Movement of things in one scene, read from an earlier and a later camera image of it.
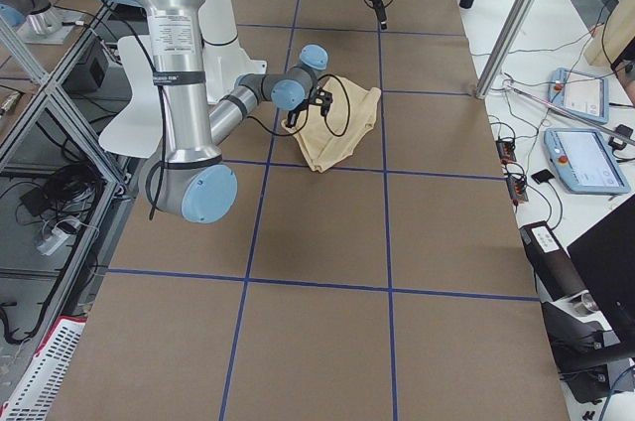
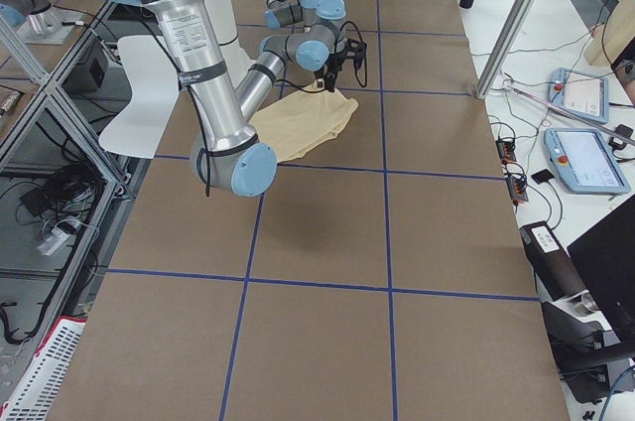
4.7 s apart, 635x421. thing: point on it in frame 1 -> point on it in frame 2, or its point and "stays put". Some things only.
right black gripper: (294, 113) -> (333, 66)
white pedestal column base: (225, 60) stays put
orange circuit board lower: (516, 185) stays put
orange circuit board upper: (506, 151) stays put
